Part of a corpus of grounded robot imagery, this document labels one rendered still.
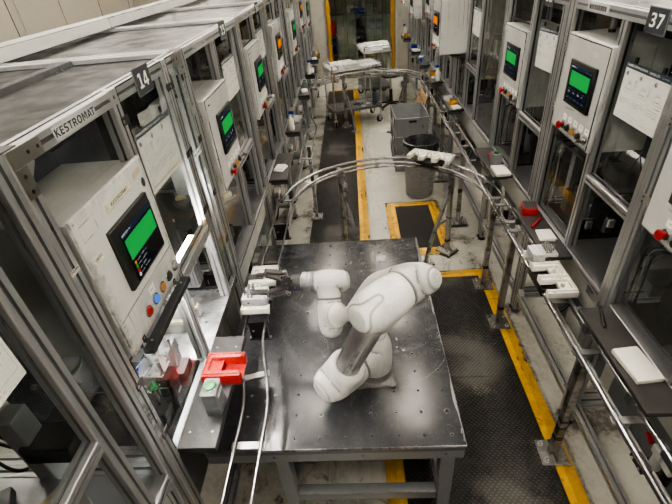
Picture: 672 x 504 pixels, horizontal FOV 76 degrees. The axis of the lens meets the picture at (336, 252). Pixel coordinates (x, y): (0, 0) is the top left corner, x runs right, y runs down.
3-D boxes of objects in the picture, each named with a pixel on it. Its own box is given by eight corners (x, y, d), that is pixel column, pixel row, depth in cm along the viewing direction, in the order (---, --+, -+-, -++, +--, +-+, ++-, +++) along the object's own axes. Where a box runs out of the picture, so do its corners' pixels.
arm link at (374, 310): (365, 384, 190) (327, 415, 179) (341, 356, 196) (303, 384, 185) (428, 295, 130) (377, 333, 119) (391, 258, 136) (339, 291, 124)
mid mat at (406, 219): (454, 253, 387) (454, 252, 386) (392, 256, 390) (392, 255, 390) (435, 200, 469) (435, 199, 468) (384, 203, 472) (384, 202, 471)
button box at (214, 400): (222, 414, 162) (215, 394, 155) (202, 415, 162) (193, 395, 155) (227, 397, 168) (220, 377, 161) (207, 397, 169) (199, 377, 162)
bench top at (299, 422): (466, 451, 170) (467, 445, 168) (205, 457, 177) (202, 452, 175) (416, 241, 293) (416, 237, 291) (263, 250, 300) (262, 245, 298)
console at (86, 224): (144, 356, 127) (78, 223, 101) (51, 360, 129) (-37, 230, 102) (187, 270, 161) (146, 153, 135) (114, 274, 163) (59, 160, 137)
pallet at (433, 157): (406, 164, 362) (406, 153, 356) (413, 158, 371) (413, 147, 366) (448, 172, 344) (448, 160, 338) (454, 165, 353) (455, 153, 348)
